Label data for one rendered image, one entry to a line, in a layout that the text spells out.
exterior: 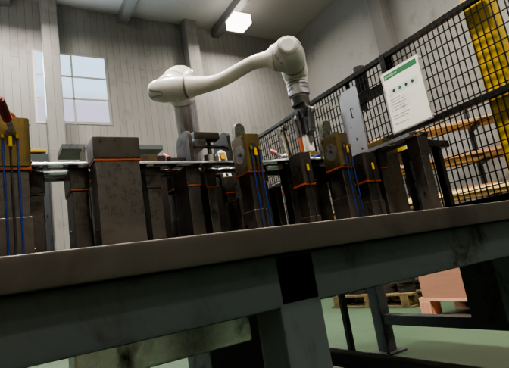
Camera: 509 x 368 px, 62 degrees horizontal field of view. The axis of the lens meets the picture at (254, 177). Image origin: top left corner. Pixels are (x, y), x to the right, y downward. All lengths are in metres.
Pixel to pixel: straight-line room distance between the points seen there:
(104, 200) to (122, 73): 8.95
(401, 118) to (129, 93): 8.20
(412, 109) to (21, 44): 8.70
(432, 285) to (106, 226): 3.10
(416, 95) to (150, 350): 1.62
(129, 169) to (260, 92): 10.25
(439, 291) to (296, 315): 3.16
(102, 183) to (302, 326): 0.65
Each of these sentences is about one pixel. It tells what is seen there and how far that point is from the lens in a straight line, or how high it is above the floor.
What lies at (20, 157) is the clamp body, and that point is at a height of 0.97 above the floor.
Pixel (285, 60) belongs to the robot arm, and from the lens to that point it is 1.64.
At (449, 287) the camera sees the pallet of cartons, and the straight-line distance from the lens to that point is 3.73.
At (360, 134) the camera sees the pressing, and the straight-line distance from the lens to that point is 1.91.
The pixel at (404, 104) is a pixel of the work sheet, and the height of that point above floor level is 1.26.
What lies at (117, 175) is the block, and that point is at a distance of 1.14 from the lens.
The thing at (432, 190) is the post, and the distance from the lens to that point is 1.53.
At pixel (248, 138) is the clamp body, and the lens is 1.31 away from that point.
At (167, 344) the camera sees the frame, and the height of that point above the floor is 0.53.
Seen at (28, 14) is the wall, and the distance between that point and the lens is 10.32.
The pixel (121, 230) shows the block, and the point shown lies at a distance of 1.12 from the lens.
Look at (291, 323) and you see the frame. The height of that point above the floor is 0.56.
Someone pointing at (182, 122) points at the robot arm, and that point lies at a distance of 2.12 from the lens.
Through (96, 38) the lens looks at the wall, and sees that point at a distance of 10.29.
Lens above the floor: 0.65
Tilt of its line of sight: 11 degrees up
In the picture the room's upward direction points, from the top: 9 degrees counter-clockwise
